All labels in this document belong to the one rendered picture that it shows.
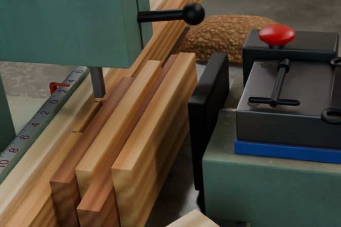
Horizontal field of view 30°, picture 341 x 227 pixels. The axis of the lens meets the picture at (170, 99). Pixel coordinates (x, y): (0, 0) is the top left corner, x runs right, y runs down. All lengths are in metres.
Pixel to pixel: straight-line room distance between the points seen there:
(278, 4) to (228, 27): 2.47
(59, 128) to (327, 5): 2.72
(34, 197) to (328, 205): 0.23
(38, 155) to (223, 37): 0.31
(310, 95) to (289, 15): 2.62
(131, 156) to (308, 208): 0.14
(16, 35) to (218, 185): 0.22
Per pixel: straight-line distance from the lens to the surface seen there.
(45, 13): 0.56
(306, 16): 3.10
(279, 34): 0.54
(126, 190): 0.50
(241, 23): 0.78
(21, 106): 0.94
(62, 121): 0.59
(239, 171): 0.50
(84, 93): 0.63
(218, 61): 0.57
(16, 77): 2.81
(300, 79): 0.52
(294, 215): 0.52
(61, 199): 0.53
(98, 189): 0.50
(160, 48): 0.76
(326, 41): 0.56
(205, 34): 0.78
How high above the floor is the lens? 1.26
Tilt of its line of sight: 31 degrees down
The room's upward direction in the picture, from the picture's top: 6 degrees counter-clockwise
